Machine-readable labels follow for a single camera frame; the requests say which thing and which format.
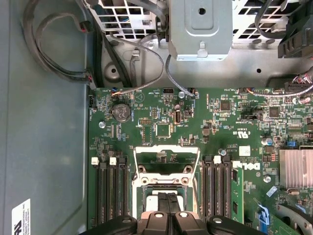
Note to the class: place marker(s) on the RAM slot black clips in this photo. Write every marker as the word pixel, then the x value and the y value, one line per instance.
pixel 206 188
pixel 104 191
pixel 226 188
pixel 122 188

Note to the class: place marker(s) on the white case label sticker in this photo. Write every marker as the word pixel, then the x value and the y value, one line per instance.
pixel 20 218

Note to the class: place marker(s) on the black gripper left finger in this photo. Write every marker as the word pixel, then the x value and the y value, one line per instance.
pixel 137 227

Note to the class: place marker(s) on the silver internal USB port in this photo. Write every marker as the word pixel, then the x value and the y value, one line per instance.
pixel 178 117

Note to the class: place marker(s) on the silver round capacitor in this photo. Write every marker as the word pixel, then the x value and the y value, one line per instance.
pixel 267 142

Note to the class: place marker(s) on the CPU socket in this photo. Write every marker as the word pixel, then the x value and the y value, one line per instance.
pixel 135 195

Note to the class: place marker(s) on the square silver CPU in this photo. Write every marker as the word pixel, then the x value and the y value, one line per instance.
pixel 151 203

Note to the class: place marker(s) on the small blue header connector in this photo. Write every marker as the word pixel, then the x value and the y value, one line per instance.
pixel 291 143

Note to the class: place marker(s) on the green RAM stick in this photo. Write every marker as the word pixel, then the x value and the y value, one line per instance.
pixel 237 195

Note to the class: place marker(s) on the blue SATA connector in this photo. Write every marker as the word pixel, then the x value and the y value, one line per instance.
pixel 262 220

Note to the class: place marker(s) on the square black chip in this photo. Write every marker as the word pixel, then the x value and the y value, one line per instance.
pixel 163 130

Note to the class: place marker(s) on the black plastic fan housing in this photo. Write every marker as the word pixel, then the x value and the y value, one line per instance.
pixel 296 31

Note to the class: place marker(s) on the round coin cell battery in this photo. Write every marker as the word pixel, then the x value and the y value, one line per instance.
pixel 121 112

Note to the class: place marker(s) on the green motherboard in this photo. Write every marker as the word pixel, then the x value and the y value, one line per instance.
pixel 220 137

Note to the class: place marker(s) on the black open PC case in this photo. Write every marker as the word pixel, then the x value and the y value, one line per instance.
pixel 49 122

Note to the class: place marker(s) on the silver finned chipset heatsink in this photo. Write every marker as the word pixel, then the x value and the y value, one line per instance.
pixel 296 169

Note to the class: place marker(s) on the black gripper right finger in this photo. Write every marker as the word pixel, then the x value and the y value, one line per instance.
pixel 207 228

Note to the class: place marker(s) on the white motherboard label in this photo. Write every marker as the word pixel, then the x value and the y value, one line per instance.
pixel 244 150

